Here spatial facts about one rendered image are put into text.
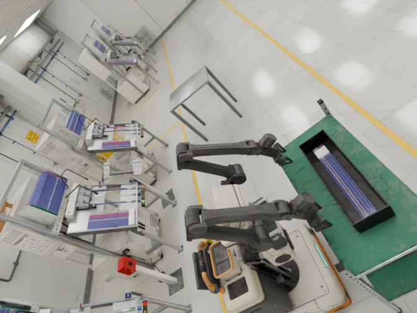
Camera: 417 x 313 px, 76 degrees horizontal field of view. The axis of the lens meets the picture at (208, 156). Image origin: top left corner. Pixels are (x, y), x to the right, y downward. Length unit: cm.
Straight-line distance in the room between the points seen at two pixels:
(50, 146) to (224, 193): 330
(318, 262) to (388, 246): 88
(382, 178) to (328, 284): 93
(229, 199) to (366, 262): 67
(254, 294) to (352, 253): 65
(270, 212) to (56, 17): 995
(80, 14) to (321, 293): 982
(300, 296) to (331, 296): 22
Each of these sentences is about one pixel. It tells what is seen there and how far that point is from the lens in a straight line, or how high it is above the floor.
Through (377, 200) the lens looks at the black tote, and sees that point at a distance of 151.
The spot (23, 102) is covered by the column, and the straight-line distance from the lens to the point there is 634.
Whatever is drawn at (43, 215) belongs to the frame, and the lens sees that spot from 323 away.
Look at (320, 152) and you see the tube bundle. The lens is 170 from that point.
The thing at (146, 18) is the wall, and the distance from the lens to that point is 1020.
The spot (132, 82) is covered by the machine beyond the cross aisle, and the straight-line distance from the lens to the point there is 754.
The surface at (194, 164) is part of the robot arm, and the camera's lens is 144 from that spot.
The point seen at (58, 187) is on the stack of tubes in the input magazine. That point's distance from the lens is 349.
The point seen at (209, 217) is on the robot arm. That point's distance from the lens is 108.
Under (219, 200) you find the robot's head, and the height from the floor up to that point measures 138.
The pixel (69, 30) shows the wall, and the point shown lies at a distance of 1058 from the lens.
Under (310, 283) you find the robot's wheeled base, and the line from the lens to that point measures 224.
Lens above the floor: 232
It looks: 36 degrees down
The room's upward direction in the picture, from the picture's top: 52 degrees counter-clockwise
